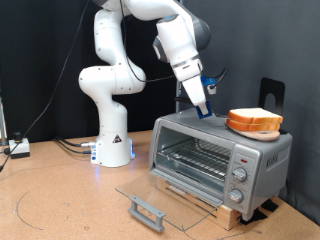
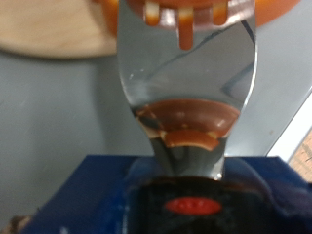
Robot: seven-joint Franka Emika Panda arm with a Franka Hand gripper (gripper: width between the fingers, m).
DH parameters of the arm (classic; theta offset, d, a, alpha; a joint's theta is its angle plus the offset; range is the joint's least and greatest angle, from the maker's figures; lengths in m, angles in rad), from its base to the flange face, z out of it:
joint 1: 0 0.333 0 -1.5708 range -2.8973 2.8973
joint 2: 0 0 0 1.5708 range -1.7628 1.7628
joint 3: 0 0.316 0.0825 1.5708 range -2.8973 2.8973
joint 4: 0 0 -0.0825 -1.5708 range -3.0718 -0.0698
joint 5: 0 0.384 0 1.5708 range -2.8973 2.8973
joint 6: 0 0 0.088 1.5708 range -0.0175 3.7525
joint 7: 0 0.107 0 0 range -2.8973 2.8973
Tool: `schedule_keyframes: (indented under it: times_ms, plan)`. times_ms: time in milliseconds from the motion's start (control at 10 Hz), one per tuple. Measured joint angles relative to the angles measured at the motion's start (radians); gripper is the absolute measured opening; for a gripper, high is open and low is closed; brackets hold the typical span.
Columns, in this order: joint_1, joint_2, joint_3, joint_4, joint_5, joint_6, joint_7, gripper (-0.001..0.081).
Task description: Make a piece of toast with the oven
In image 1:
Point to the metal frame post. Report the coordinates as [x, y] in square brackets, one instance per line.
[2, 123]

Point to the black backdrop curtain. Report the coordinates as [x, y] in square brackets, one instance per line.
[33, 50]

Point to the black tape patch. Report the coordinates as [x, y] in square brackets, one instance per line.
[253, 216]
[270, 205]

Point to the black metal bookend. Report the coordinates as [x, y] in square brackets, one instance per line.
[266, 86]

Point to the metal spatula with blue grip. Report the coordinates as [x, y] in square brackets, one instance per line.
[209, 112]

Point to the silver toaster oven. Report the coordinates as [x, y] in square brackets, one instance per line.
[266, 156]

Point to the vertical metal pole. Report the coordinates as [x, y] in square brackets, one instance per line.
[179, 88]

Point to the grey backdrop curtain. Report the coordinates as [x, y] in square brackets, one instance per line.
[260, 40]

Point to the wooden slatted crate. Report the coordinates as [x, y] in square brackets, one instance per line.
[230, 216]

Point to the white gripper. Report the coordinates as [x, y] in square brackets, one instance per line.
[193, 85]

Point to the grey emergency stop box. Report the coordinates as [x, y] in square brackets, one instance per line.
[19, 148]

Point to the silver oven knob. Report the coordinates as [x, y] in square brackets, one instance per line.
[235, 196]
[239, 174]

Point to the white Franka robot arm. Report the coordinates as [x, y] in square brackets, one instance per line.
[110, 133]

